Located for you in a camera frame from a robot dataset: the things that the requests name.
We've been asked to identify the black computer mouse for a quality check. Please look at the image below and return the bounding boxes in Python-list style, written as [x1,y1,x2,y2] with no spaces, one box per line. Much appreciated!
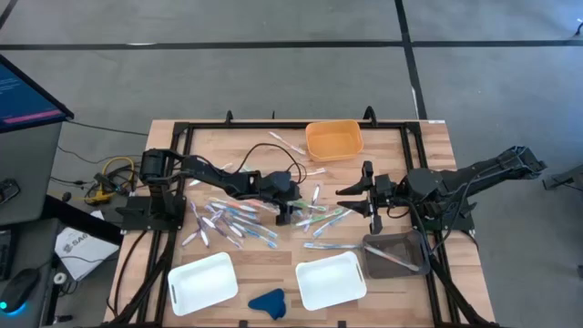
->
[0,267,41,315]

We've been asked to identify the grey desk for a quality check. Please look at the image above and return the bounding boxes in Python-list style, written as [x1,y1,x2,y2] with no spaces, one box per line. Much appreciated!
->
[0,120,65,228]

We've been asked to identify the thin black floor cable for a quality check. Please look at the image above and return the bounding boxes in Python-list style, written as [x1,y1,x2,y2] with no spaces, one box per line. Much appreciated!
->
[66,118,150,138]

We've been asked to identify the black desk device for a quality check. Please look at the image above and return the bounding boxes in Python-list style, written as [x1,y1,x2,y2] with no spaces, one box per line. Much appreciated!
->
[0,177,22,205]

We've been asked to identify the orange plastic bin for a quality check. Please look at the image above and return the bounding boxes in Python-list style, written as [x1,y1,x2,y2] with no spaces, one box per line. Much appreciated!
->
[304,118,364,163]

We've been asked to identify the white plastic bin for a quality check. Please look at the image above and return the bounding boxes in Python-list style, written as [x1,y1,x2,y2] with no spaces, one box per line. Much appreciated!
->
[294,250,368,313]
[167,251,240,317]

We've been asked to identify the computer monitor with blue screen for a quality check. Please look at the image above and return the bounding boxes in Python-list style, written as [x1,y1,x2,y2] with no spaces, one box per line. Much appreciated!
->
[0,53,76,135]

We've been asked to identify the green packaged toothbrush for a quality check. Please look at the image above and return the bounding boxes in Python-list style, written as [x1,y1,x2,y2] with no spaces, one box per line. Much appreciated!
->
[294,208,346,228]
[286,199,329,213]

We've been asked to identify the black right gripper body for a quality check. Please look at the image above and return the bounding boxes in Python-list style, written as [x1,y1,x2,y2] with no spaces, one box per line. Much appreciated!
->
[363,159,409,236]

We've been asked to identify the yellow cable coil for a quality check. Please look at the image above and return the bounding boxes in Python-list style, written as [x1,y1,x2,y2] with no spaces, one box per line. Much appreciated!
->
[84,156,137,206]

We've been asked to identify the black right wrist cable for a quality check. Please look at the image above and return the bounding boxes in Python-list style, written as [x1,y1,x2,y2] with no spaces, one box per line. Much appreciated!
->
[386,170,479,256]

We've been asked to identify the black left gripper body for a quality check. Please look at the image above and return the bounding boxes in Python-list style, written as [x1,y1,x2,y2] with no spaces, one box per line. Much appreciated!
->
[260,170,303,228]

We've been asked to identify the thick black power cable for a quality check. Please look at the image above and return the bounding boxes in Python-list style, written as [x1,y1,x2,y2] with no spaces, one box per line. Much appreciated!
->
[105,230,149,320]

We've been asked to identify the blue cloth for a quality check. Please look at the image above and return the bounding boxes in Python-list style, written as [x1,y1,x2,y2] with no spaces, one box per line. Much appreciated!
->
[247,287,288,321]

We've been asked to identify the dark transparent plastic bin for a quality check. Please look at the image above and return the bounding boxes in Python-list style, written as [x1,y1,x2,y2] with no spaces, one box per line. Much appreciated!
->
[361,229,432,281]

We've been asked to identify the black keyboard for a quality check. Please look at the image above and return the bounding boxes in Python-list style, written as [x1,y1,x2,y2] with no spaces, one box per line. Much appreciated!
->
[0,227,19,282]

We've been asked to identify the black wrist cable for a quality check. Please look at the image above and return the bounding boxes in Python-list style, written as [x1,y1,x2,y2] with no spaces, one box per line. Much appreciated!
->
[386,170,479,256]
[234,142,307,184]

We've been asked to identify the white printed paper bag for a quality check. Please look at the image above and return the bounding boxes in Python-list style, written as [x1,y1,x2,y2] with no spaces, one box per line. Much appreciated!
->
[53,226,120,282]

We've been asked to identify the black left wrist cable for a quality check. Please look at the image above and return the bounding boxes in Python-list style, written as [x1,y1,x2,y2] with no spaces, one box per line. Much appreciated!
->
[234,142,307,184]

